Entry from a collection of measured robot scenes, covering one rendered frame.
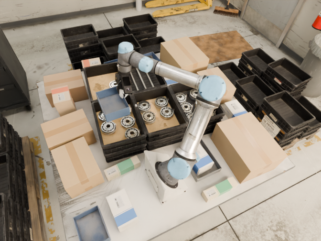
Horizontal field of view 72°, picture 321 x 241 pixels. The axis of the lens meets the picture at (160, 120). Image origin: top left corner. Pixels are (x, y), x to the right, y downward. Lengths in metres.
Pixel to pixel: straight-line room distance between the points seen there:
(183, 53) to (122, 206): 1.42
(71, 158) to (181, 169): 0.74
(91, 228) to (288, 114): 2.04
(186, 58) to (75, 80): 0.98
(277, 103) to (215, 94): 1.63
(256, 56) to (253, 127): 1.76
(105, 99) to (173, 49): 0.98
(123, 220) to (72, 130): 0.69
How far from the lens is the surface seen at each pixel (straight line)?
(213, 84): 1.03
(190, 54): 2.16
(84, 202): 1.57
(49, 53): 3.92
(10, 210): 1.97
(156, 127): 1.62
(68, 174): 1.49
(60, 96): 1.80
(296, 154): 2.97
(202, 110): 1.06
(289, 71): 3.06
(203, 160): 1.57
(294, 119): 2.54
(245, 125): 1.69
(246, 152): 1.57
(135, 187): 1.55
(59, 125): 1.70
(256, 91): 2.80
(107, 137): 1.59
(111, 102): 1.46
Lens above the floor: 2.15
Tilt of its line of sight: 52 degrees down
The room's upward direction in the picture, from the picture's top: 5 degrees clockwise
